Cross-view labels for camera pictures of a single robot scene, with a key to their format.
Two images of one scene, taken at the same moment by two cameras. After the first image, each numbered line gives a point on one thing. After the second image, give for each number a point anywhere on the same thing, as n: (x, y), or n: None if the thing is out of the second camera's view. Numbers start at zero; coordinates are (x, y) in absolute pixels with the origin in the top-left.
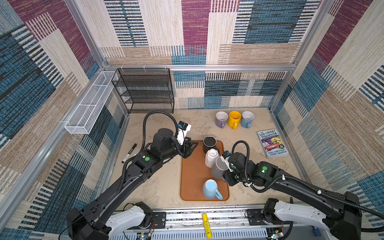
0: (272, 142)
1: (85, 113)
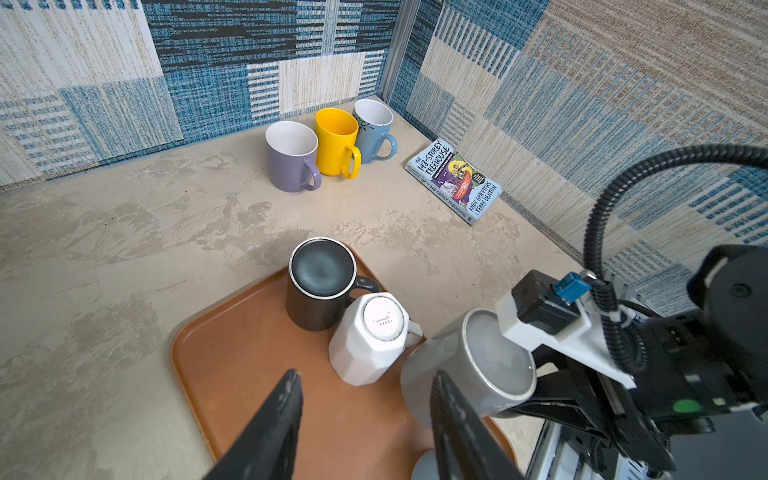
0: (464, 189)
1: None
